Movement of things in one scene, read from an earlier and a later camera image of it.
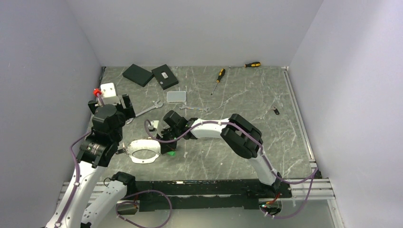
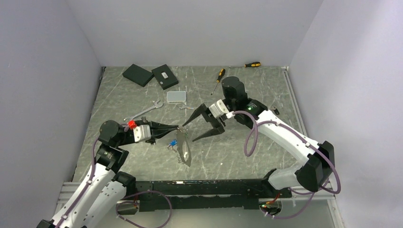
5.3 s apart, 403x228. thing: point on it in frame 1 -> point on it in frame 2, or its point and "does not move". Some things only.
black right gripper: x=167 y=147 -> x=203 y=109
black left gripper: x=127 y=112 -> x=158 y=130
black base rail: x=204 y=194 does not move
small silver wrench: x=182 y=107 does not move
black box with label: x=165 y=77 does not move
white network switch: x=176 y=96 does not move
